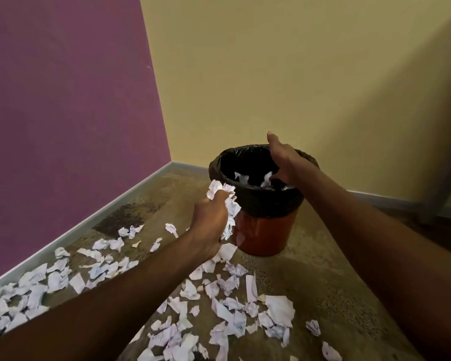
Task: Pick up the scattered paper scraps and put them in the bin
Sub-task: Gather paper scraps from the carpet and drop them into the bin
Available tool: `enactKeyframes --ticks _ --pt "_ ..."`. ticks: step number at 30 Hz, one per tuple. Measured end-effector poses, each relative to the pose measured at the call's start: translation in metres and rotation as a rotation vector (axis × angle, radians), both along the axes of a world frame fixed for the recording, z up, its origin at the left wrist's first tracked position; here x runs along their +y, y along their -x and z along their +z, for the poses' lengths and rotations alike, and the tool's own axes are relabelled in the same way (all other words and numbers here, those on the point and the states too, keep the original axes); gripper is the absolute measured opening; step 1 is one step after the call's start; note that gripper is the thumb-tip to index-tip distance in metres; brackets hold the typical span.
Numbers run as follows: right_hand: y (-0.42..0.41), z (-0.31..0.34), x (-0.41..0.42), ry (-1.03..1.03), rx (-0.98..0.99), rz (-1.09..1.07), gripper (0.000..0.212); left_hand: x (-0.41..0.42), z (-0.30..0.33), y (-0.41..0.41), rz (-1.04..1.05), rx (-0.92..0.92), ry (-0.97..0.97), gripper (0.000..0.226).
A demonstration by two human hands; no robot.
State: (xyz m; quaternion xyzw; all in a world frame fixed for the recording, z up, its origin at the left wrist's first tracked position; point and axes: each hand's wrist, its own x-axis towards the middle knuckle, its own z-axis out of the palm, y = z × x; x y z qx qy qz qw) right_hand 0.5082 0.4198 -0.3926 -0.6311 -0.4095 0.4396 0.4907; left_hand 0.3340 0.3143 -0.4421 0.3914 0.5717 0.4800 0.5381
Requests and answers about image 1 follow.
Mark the person's left hand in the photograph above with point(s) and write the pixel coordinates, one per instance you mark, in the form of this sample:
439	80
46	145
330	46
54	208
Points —
206	225

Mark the person's right hand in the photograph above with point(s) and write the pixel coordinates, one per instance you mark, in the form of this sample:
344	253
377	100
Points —
289	165

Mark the person's left fingers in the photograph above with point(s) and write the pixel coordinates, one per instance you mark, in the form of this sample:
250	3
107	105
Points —
221	214

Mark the person's right thumb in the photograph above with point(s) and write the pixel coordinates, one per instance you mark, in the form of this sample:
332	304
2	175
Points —
274	144

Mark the handful of paper scraps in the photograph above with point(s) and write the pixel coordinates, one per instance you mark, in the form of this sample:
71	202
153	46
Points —
231	206

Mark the person's right forearm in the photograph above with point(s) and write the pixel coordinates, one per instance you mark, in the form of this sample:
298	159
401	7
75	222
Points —
391	259

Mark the person's left forearm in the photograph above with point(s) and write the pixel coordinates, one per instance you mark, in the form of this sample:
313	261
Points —
109	308

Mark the black plastic bin liner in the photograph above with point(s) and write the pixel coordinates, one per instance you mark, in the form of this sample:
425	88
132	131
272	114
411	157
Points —
248	195

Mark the white paper bits inside bin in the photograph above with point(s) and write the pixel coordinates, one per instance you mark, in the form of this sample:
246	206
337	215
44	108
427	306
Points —
265	180

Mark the red plastic waste bin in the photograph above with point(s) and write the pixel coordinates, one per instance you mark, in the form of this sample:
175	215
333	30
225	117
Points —
265	233

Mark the torn white paper pieces scattered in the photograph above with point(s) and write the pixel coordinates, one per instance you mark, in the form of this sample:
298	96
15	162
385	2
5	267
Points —
229	315

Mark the grey skirting board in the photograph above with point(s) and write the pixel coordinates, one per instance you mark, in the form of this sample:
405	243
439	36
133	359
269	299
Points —
383	201
79	225

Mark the grey furniture leg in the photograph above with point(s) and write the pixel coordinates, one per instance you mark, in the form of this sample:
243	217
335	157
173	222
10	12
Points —
441	187

